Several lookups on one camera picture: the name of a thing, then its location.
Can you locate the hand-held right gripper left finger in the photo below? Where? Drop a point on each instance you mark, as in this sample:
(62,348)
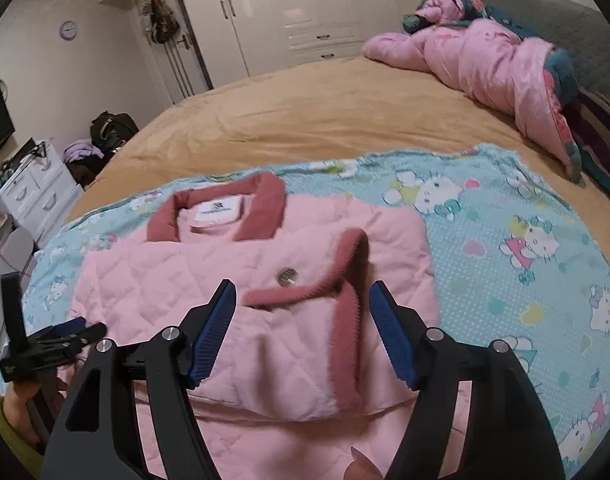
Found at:
(212,340)

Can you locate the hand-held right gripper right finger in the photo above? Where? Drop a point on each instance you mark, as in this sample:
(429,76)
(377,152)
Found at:
(392,340)

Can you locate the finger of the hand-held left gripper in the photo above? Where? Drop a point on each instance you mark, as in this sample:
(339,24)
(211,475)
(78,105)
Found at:
(74,324)
(92,332)

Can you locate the pink quilted jacket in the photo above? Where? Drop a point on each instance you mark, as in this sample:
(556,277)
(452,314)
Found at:
(150,280)

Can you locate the purple clothes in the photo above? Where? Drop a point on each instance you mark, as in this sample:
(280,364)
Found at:
(80,149)

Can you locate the person's left hand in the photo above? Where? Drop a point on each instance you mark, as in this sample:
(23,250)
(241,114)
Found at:
(17,410)

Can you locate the person's right hand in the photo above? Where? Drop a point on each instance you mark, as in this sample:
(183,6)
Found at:
(362,470)

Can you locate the person's green clothing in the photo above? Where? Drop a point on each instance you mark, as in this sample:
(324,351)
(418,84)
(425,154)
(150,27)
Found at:
(5,435)

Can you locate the grey rounded cabinet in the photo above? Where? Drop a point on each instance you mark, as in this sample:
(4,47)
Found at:
(15,250)

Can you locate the white drawer chest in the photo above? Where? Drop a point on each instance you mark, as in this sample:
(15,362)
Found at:
(40,185)

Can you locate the cartoon cat printed blanket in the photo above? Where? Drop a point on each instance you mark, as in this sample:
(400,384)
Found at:
(485,210)

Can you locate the black bag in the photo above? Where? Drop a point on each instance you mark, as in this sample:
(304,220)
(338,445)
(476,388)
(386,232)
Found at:
(112,127)

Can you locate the tan bed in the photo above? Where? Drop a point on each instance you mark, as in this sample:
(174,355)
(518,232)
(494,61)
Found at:
(310,110)

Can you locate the white door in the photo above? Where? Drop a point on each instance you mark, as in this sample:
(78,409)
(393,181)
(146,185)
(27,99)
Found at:
(185,70)

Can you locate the pink floral quilt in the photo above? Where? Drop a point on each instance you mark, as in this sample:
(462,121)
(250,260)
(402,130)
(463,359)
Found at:
(485,65)

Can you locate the striped dark pillow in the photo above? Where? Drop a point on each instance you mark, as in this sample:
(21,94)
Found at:
(605,130)

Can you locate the brown hanging handbag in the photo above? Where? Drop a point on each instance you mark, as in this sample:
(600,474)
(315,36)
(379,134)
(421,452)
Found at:
(162,22)

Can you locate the white wardrobe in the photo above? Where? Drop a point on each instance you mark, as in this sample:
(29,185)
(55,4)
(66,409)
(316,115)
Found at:
(285,5)

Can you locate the grey quilted headboard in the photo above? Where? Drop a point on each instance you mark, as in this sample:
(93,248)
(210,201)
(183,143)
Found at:
(575,30)

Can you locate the round wall clock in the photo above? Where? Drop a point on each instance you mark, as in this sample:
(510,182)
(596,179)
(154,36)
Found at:
(68,29)

